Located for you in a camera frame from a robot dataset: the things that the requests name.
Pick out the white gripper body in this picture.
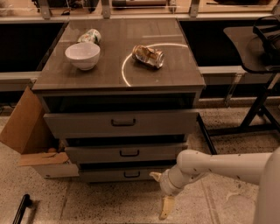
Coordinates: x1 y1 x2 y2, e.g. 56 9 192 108
159 170 183 196

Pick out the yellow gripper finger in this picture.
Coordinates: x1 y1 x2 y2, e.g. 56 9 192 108
150 171 162 182
159 196 175 220

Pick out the grey bottom drawer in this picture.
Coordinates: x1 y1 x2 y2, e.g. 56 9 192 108
79 165 170 183

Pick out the grey drawer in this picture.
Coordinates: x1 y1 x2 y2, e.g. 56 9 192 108
44 109 198 139
79 165 170 183
66 143 187 164

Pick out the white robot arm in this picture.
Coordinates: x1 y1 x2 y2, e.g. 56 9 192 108
150 148 280 224

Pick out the grey middle drawer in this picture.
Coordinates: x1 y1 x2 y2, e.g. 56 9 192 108
66 143 187 164

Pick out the grey top drawer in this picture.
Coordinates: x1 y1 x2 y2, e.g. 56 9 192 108
44 109 198 139

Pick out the grey drawer cabinet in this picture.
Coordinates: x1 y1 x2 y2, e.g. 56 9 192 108
32 18 205 173

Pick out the open cardboard box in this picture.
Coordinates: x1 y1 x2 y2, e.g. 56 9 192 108
0 87 79 179

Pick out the crushed metal can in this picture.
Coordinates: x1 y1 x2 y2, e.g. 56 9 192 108
132 45 165 69

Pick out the black bar on floor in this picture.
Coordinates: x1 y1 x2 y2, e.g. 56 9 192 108
12 194 32 224

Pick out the white ceramic bowl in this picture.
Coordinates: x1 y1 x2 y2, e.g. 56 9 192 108
65 42 101 71

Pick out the black side table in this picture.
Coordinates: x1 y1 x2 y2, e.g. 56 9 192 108
197 26 280 155

